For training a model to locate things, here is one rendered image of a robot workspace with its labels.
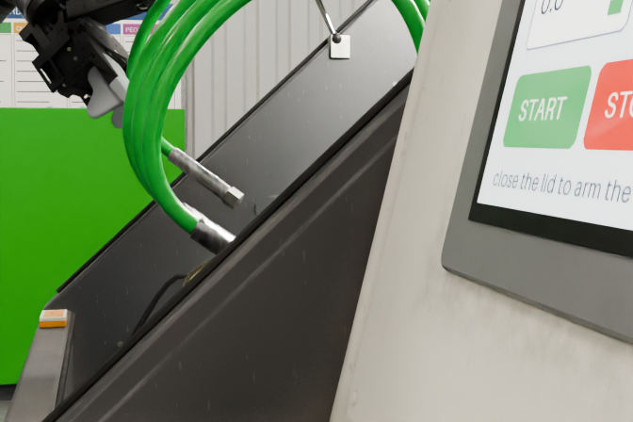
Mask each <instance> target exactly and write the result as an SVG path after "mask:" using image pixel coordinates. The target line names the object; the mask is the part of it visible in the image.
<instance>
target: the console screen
mask: <svg viewBox="0 0 633 422"><path fill-rule="evenodd" d="M441 264H442V267H443V269H445V270H446V271H449V272H451V273H454V274H456V275H459V276H461V277H464V278H466V279H468V280H471V281H473V282H476V283H478V284H482V285H485V286H487V287H490V288H492V289H494V290H496V291H499V292H501V293H504V294H506V295H509V296H512V297H514V298H517V299H518V300H522V301H525V302H527V303H530V304H532V305H535V306H537V307H540V308H542V309H545V310H546V311H549V312H552V313H554V314H557V315H559V316H562V317H566V318H568V319H571V320H573V321H575V322H577V323H580V324H582V325H585V326H587V327H590V328H592V329H595V330H597V331H599V332H602V333H606V334H608V335H611V336H613V337H616V338H618V339H621V340H623V341H626V342H627V343H630V344H632V345H633V0H502V3H501V7H500V11H499V14H498V18H497V22H496V27H495V33H494V37H493V41H492V45H491V50H490V54H489V57H488V61H487V65H486V69H485V73H484V77H483V81H482V85H481V89H480V93H479V100H478V104H477V108H476V112H475V116H474V120H473V123H472V128H471V132H470V136H469V140H468V143H467V147H466V152H465V156H464V160H463V166H462V170H461V174H460V179H459V183H458V186H457V190H456V194H455V198H454V203H453V206H452V210H451V214H450V218H449V222H448V226H447V230H446V237H445V241H444V245H443V248H442V254H441Z"/></svg>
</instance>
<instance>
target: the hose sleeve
mask: <svg viewBox="0 0 633 422"><path fill-rule="evenodd" d="M168 160H169V161H170V162H171V163H172V164H173V165H174V166H175V167H177V168H179V169H180V170H181V171H183V172H185V173H186V174H187V175H189V176H190V177H191V178H193V179H194V180H195V181H197V182H198V183H200V184H201V185H202V186H204V187H205V188H207V190H209V191H211V192H212V193H213V194H214V195H216V196H218V197H219V198H220V199H222V200H223V198H224V196H225V195H226V194H227V192H228V191H229V190H230V189H231V188H232V187H230V186H229V185H227V184H226V183H225V182H224V181H223V180H221V179H219V178H218V176H216V175H215V174H213V173H212V172H211V171H209V170H208V169H206V168H205V167H203V166H202V165H201V164H199V163H198V162H197V161H195V160H194V159H193V158H192V157H191V156H188V155H187V154H186V153H184V152H183V151H181V150H180V149H178V148H174V149H173V150H172V151H171V152H170V154H169V156H168Z"/></svg>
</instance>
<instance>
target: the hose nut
mask: <svg viewBox="0 0 633 422"><path fill-rule="evenodd" d="M243 197H244V194H243V193H242V192H240V191H239V190H238V189H236V188H235V187H232V188H231V189H230V190H229V191H228V192H227V194H226V195H225V196H224V198H223V201H222V202H223V203H225V204H226V205H227V206H229V207H230V208H232V209H233V210H234V209H235V208H236V207H237V206H239V205H240V204H241V202H242V199H243Z"/></svg>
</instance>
